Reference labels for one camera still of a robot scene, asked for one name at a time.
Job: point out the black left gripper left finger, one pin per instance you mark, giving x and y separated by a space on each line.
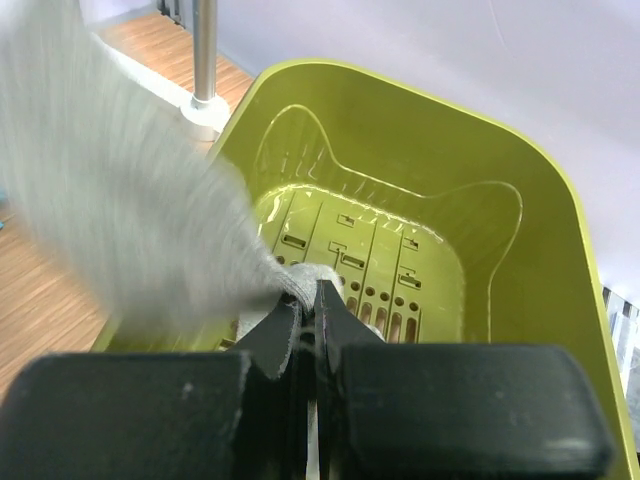
236 414

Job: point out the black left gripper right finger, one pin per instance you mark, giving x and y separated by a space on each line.
450 411

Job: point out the green plastic basket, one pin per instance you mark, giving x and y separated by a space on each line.
446 226

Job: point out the white clothes rack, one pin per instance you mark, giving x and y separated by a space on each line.
205 113

